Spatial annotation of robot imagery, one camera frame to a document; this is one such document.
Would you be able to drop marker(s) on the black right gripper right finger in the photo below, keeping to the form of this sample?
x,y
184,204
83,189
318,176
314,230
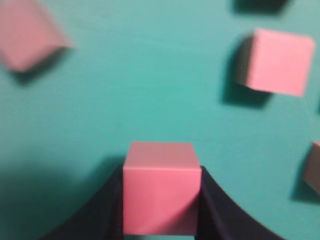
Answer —
x,y
220,218

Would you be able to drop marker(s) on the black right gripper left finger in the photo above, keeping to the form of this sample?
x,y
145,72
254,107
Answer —
x,y
101,218

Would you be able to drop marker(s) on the pink cube column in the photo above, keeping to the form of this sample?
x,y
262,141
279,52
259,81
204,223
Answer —
x,y
28,35
275,62
311,173
161,187

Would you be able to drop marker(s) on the green cloth backdrop and cover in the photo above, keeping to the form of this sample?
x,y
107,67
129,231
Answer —
x,y
157,70

